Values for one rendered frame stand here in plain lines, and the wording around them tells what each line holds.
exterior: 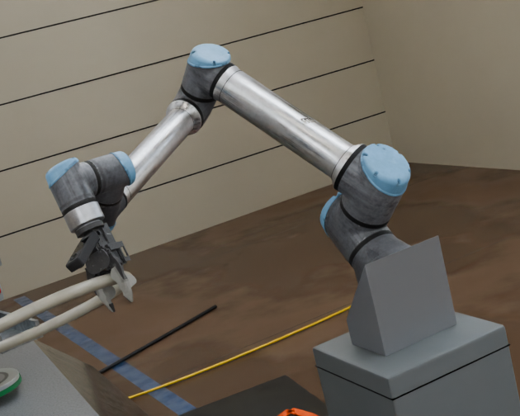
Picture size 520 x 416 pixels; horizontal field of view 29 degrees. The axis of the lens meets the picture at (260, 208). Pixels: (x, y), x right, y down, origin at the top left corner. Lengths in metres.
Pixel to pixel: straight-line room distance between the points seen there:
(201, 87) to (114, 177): 0.55
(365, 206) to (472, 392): 0.58
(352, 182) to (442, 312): 0.45
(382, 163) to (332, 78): 6.63
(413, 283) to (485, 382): 0.33
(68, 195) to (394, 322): 0.95
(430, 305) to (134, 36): 6.01
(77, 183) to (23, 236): 5.86
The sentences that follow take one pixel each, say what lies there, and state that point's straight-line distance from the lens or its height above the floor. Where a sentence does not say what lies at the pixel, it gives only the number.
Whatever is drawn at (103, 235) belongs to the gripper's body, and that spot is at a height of 1.40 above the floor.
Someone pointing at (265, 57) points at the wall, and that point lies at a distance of 9.02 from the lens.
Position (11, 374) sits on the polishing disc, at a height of 0.93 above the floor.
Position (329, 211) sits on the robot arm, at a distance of 2.88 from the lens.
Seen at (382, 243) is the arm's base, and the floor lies 1.13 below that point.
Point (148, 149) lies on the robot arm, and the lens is 2.79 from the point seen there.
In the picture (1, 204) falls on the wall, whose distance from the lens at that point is 8.23.
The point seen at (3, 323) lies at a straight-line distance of 2.35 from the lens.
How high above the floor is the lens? 1.88
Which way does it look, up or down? 12 degrees down
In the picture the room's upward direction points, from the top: 14 degrees counter-clockwise
